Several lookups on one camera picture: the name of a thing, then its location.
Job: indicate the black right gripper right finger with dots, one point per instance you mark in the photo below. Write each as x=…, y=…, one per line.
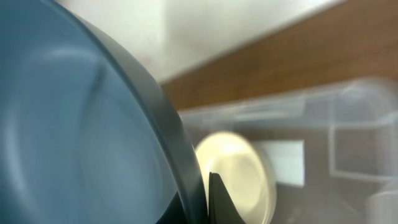
x=221, y=209

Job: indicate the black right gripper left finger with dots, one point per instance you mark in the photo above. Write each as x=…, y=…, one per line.
x=174, y=213

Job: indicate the cream plate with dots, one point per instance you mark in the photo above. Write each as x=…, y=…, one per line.
x=248, y=178

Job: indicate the blue plate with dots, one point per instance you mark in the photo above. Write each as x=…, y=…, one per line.
x=87, y=134

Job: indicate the white label in container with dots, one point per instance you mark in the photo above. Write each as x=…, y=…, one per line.
x=286, y=158

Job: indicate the clear plastic storage container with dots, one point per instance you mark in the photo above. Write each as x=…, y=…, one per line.
x=350, y=147

